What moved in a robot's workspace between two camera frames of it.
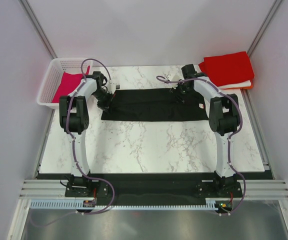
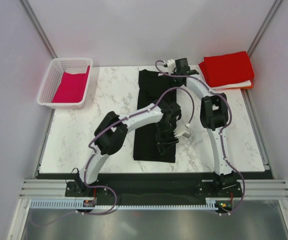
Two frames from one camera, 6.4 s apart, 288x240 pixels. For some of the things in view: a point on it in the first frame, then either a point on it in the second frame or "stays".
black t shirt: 157,104 → 152,84
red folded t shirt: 228,69 stays
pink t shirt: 68,82 stays
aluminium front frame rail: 256,189 stays
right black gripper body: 181,92 → 175,82
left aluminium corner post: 25,5 stays
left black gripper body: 104,98 → 165,133
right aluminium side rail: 258,134 stays
